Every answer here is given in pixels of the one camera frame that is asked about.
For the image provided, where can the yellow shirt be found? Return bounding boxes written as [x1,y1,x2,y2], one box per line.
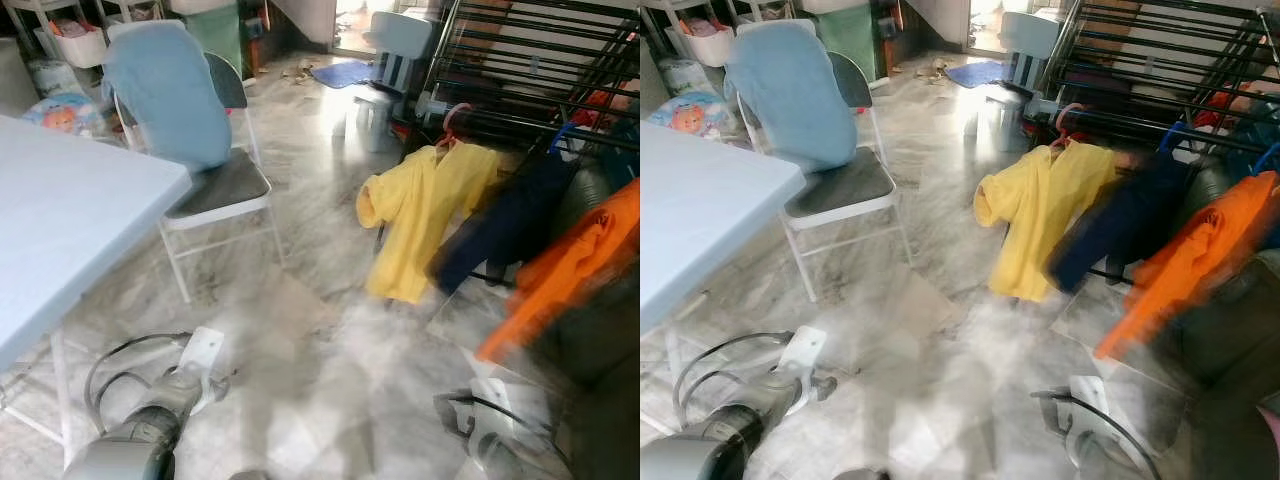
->
[356,140,506,306]
[973,140,1126,303]

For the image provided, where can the pink clothes hanger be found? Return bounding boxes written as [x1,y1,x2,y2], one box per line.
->
[435,103,476,151]
[1050,103,1091,151]

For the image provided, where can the grey white folding chair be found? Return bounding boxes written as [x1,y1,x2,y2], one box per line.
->
[735,50,913,301]
[105,50,286,306]

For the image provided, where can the light blue folding table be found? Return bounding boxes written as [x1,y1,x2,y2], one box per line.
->
[640,120,809,401]
[0,115,193,441]

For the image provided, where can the dark green sofa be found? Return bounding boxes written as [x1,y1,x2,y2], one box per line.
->
[1150,150,1280,480]
[530,150,641,480]

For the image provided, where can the orange shirt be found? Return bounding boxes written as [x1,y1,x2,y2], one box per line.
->
[1095,170,1280,361]
[475,178,641,366]

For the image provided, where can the blue cloth chair cover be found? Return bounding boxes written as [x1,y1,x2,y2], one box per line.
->
[725,20,859,173]
[102,20,233,171]

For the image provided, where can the blue cartoon print cushion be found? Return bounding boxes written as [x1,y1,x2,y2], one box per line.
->
[22,92,106,136]
[648,92,736,139]

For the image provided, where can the blue floor mat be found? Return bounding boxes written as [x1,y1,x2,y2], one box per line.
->
[310,60,381,91]
[945,60,1011,89]

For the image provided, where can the navy blue garment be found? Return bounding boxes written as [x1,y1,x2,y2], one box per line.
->
[428,140,581,296]
[1045,150,1196,296]

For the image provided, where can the clear plastic bag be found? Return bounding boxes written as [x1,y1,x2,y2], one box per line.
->
[655,58,716,99]
[28,60,86,99]

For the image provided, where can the green cabinet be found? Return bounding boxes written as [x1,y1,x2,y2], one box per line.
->
[185,5,246,76]
[815,5,879,81]

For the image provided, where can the white storage basket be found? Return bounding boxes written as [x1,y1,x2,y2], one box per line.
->
[665,15,736,69]
[35,15,109,69]

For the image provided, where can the white kids chair slatted back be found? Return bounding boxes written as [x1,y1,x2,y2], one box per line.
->
[355,10,436,151]
[975,10,1061,151]

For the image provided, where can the black metal drying rack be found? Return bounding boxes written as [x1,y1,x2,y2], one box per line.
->
[1030,0,1280,156]
[405,0,641,151]

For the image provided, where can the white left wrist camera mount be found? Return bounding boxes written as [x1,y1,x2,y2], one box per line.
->
[780,325,829,388]
[178,327,227,396]

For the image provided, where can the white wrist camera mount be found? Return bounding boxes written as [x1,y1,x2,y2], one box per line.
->
[465,375,546,441]
[178,327,227,396]
[1068,375,1131,441]
[780,325,829,388]

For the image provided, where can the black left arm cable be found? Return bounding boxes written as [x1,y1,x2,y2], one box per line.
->
[672,332,796,431]
[83,332,191,436]

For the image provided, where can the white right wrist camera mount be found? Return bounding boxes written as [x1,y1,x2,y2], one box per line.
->
[465,375,546,441]
[1068,375,1131,441]

